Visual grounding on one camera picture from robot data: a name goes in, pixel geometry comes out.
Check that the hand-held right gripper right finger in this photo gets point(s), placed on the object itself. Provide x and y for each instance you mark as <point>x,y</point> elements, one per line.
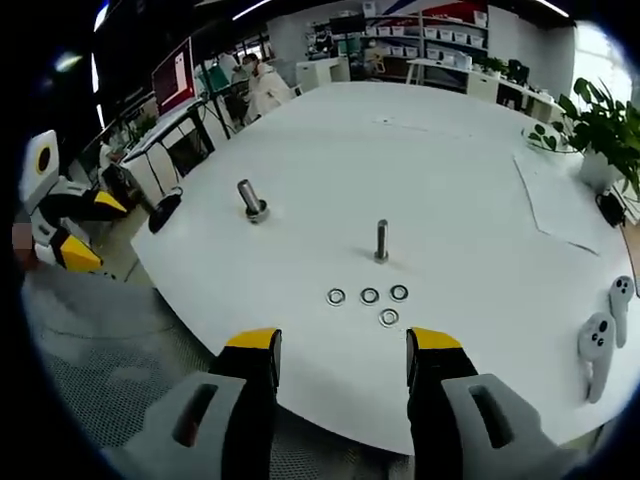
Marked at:
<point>437,380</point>

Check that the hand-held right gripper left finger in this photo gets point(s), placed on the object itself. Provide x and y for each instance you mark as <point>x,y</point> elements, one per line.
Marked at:
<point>250,385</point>

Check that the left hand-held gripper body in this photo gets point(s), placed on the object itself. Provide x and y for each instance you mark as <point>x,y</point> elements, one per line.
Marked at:
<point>42,172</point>

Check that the small silver washer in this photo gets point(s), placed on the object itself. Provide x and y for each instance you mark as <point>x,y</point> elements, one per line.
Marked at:
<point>329,297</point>
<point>381,318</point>
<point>362,296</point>
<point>392,293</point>

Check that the small threaded steel stud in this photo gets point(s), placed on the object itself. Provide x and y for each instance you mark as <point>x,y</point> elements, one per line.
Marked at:
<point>381,240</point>

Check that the large threaded steel stud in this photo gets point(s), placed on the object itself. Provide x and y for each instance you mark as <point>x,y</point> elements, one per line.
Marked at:
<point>250,195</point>

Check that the black computer mouse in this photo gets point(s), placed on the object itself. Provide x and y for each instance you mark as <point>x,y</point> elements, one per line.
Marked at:
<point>162,215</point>

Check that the white side desk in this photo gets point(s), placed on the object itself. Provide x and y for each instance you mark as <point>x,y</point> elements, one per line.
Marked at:
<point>160,135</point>

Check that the computer monitor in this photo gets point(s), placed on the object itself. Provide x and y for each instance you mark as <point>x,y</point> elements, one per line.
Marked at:
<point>175,77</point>

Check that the white handheld controller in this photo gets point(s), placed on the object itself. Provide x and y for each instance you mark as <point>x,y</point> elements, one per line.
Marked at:
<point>621,310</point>
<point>597,350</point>

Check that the white paper sheet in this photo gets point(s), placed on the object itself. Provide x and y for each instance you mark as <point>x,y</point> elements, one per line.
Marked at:
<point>555,200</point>

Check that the small black device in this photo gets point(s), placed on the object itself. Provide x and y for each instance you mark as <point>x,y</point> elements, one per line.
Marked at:
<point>610,209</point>

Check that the white plant pot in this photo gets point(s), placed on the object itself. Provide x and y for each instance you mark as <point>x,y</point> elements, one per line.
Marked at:
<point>600,170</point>

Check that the white counter desk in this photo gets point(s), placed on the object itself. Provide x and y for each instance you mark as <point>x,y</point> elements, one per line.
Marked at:
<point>485,85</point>

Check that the green potted plant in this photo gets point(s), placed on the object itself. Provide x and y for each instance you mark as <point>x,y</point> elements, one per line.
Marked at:
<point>607,120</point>

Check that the small plant on counter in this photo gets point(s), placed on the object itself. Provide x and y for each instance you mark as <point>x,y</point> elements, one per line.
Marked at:
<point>494,65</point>

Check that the storage shelving with white bins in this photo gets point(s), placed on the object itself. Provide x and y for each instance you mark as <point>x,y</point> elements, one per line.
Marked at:
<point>430,35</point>

